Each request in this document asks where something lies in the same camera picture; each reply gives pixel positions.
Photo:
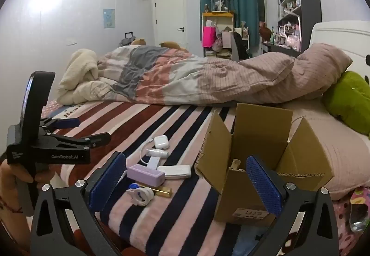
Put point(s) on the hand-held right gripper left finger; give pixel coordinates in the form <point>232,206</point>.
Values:
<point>107,181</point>

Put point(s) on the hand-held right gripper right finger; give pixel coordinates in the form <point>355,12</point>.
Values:
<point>264,189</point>

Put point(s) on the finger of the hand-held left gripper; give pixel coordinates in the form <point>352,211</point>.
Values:
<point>68,122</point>
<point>86,142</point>

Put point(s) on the brown cardboard box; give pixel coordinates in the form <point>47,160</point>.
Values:
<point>231,192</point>

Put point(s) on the purple rectangular box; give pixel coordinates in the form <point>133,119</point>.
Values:
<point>146,176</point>

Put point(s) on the gold lipstick tube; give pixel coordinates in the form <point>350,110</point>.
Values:
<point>164,192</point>

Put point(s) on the white earbuds case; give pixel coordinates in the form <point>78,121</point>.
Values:
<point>160,142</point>

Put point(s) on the white power bank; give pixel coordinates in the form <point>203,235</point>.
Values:
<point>175,171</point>

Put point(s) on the person's left forearm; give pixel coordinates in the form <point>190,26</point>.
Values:
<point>10,221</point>

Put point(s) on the person's left hand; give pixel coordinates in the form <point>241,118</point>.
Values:
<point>8,173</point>

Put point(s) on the cream fleece blanket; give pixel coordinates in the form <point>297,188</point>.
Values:
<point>81,71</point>

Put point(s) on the striped pink blanket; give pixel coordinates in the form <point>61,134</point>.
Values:
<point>185,215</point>

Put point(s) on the pink pillow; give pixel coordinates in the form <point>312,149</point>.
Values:
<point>347,157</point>

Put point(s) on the pink dotted cloth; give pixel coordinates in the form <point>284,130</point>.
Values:
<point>344,230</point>

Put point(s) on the grey suitcase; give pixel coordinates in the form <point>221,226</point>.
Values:
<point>125,41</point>

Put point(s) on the green plush pillow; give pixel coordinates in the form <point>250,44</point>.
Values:
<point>347,100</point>

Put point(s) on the pink and grey duvet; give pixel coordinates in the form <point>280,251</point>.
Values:
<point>202,77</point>

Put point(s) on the white door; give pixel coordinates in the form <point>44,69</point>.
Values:
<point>169,19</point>

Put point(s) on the dark chair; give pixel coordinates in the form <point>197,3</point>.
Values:
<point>238,45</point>

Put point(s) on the reddish brown plush toy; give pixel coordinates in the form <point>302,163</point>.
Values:
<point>265,31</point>

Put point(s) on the pink gift bag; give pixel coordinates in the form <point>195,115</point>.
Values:
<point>209,36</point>

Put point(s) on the white headboard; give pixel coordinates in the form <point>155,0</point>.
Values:
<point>338,33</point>

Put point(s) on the yellow shelf unit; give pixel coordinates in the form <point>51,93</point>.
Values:
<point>219,14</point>

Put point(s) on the glass display case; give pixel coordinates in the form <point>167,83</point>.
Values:
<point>218,0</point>

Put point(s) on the blue wall poster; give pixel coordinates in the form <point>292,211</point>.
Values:
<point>109,17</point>

